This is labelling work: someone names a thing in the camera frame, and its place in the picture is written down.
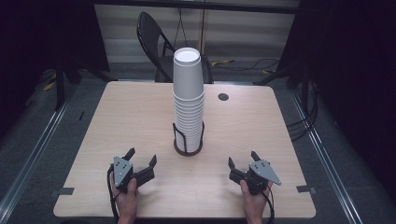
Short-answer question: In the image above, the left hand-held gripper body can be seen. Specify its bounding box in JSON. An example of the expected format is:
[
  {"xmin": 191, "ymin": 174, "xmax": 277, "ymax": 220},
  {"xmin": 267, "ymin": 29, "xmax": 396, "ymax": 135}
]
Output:
[{"xmin": 112, "ymin": 156, "xmax": 135, "ymax": 193}]

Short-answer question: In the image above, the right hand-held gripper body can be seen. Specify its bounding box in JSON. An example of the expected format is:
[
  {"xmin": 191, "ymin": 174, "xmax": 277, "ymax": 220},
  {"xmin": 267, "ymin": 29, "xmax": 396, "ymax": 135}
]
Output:
[{"xmin": 242, "ymin": 159, "xmax": 282, "ymax": 196}]

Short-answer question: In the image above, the black wire cup holder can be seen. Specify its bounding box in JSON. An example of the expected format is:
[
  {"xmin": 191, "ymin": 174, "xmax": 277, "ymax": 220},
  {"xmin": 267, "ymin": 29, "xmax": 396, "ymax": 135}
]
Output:
[{"xmin": 172, "ymin": 120, "xmax": 205, "ymax": 157}]

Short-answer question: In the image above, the stack of white paper cups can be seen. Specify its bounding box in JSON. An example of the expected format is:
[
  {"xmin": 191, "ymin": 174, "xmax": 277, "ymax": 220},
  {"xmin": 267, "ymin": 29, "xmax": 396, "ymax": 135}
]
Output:
[{"xmin": 173, "ymin": 91, "xmax": 205, "ymax": 154}]

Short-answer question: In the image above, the person's right hand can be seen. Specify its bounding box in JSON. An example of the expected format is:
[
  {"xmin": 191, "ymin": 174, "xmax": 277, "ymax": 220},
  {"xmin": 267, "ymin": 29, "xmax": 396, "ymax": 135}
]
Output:
[{"xmin": 239, "ymin": 179, "xmax": 274, "ymax": 219}]

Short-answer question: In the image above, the person's left hand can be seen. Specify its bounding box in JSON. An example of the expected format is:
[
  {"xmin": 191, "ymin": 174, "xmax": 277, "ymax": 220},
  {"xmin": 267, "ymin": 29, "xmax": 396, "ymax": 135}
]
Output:
[{"xmin": 111, "ymin": 177, "xmax": 140, "ymax": 219}]

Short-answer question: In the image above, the black metal stand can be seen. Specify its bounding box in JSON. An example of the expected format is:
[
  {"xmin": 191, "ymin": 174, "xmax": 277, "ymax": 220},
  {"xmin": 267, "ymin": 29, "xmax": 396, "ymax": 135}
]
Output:
[
  {"xmin": 253, "ymin": 62, "xmax": 312, "ymax": 110},
  {"xmin": 53, "ymin": 55, "xmax": 110, "ymax": 112}
]

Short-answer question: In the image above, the black folding chair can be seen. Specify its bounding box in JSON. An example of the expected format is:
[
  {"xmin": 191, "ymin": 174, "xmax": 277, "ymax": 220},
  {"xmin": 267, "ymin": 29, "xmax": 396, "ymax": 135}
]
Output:
[{"xmin": 136, "ymin": 11, "xmax": 215, "ymax": 85}]

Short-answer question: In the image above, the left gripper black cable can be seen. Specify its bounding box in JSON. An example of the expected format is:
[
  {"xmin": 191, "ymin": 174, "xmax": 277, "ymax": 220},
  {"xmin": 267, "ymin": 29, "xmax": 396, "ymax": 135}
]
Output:
[{"xmin": 106, "ymin": 163, "xmax": 121, "ymax": 224}]

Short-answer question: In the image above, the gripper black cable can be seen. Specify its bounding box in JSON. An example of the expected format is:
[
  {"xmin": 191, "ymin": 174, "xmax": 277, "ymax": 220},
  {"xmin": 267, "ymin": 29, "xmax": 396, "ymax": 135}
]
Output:
[
  {"xmin": 106, "ymin": 163, "xmax": 121, "ymax": 224},
  {"xmin": 261, "ymin": 186, "xmax": 276, "ymax": 224}
]

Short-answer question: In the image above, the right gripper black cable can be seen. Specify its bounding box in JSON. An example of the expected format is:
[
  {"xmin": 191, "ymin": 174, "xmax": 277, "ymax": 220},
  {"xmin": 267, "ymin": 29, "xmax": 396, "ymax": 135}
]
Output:
[{"xmin": 261, "ymin": 186, "xmax": 276, "ymax": 224}]

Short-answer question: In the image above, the black floor cable bundle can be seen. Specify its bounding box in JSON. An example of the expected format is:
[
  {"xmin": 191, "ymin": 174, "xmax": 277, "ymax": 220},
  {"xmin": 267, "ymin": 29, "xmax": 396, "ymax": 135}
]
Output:
[{"xmin": 285, "ymin": 79, "xmax": 319, "ymax": 143}]

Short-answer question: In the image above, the metal floor rail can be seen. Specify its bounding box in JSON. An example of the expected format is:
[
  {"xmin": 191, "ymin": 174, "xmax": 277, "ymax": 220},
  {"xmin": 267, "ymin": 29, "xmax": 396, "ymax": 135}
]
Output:
[
  {"xmin": 0, "ymin": 91, "xmax": 73, "ymax": 218},
  {"xmin": 289, "ymin": 90, "xmax": 364, "ymax": 224}
]

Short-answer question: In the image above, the thin black floor cable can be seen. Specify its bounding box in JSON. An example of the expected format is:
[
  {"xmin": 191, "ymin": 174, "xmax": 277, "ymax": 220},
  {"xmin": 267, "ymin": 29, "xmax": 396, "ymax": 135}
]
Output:
[{"xmin": 214, "ymin": 58, "xmax": 280, "ymax": 72}]

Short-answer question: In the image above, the hanging black cable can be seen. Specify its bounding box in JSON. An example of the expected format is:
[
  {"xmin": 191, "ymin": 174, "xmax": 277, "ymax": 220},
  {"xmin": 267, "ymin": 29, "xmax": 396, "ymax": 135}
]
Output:
[{"xmin": 173, "ymin": 7, "xmax": 189, "ymax": 49}]

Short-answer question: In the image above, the wooden post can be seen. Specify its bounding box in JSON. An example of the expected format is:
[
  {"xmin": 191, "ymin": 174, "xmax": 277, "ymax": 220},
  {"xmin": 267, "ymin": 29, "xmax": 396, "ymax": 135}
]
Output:
[{"xmin": 199, "ymin": 8, "xmax": 207, "ymax": 56}]

